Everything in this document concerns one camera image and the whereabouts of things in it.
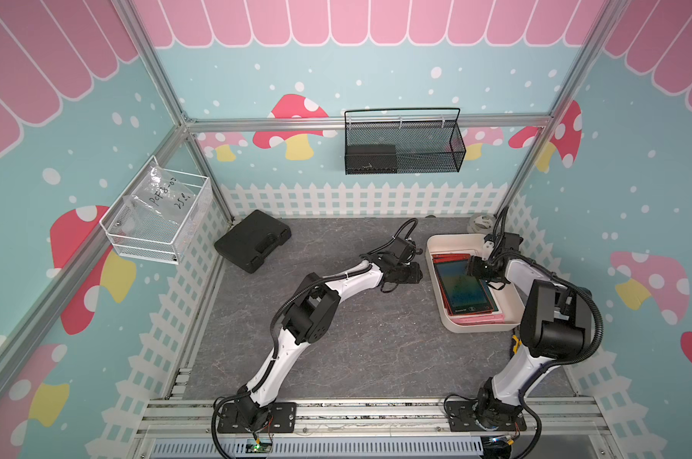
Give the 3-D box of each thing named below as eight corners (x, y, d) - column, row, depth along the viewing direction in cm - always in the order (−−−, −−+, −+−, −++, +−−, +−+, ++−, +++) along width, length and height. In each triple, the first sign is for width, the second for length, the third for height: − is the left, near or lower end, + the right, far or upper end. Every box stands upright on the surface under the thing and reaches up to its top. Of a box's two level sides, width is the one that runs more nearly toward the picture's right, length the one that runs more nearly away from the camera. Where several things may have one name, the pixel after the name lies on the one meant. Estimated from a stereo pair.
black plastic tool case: (218, 252, 112) (212, 243, 107) (260, 218, 124) (256, 208, 119) (252, 275, 105) (247, 266, 100) (293, 236, 117) (291, 227, 112)
